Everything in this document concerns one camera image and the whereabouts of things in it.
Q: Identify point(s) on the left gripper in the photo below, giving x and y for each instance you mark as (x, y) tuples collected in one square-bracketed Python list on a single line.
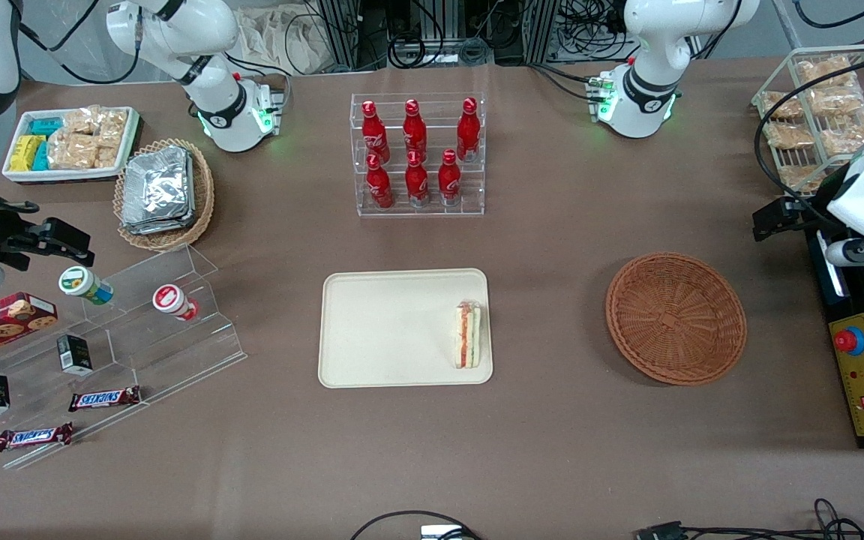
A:
[(809, 214)]

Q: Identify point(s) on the teal snack packet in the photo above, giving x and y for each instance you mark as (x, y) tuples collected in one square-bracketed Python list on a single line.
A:
[(46, 126), (41, 156)]

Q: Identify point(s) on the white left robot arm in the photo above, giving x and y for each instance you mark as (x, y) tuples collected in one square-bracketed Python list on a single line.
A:
[(649, 37)]

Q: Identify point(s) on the yellow snack packet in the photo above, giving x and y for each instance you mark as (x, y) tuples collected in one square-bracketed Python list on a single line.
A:
[(25, 154)]

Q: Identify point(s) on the light wicker basket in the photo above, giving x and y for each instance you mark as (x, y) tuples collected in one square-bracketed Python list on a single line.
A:
[(203, 195)]

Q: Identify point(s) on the Snickers chocolate bar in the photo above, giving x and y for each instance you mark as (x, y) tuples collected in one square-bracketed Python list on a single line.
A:
[(33, 436), (104, 398)]

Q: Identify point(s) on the silver foil packet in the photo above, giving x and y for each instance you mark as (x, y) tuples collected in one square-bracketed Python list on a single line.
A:
[(154, 229), (158, 184)]

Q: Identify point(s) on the red cola bottle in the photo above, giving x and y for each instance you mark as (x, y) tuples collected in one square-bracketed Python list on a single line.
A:
[(379, 187), (468, 129), (415, 129), (417, 184), (449, 180), (374, 135)]

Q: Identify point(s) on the white rectangular snack tray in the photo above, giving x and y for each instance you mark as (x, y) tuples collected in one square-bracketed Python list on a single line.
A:
[(64, 175)]

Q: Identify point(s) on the clear acrylic bottle rack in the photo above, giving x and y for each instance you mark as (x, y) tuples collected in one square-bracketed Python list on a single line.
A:
[(432, 214)]

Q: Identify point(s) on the brown wicker basket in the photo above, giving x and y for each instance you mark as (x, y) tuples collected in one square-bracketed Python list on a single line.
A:
[(676, 319)]

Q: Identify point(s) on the green lid cup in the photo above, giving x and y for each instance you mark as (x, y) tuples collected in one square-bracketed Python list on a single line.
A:
[(81, 283)]

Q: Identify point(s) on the red emergency stop button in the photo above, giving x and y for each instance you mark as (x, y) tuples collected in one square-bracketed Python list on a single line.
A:
[(850, 340)]

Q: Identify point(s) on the triangle sandwich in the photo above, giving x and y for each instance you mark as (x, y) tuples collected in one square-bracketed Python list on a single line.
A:
[(467, 334)]

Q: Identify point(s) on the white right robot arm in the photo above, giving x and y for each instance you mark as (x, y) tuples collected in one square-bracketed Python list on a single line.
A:
[(214, 105)]

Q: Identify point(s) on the clear acrylic stepped display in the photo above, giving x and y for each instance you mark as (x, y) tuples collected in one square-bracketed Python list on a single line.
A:
[(177, 352)]

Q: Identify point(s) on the aluminium frame post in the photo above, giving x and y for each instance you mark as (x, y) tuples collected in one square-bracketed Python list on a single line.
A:
[(342, 34), (541, 30)]

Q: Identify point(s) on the black yellow control box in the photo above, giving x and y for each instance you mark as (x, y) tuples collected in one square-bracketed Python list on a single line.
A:
[(863, 390)]

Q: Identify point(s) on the clear pastry snack bag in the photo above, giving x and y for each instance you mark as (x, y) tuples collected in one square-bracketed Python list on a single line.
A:
[(826, 72), (835, 101), (781, 105), (790, 135), (848, 133), (801, 178)]

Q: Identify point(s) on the beige plastic tray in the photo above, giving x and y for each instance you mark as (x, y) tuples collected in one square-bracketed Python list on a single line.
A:
[(394, 330)]

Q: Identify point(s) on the red lid cup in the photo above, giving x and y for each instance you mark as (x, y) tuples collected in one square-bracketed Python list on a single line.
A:
[(171, 300)]

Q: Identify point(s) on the clear rice cracker bag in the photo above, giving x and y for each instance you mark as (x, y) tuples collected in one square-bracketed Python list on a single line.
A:
[(81, 120), (114, 126), (72, 151), (106, 156)]

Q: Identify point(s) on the beige cloth bag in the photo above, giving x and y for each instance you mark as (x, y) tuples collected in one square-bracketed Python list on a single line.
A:
[(282, 41)]

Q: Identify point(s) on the small white device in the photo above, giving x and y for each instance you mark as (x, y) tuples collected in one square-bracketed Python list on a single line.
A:
[(441, 532)]

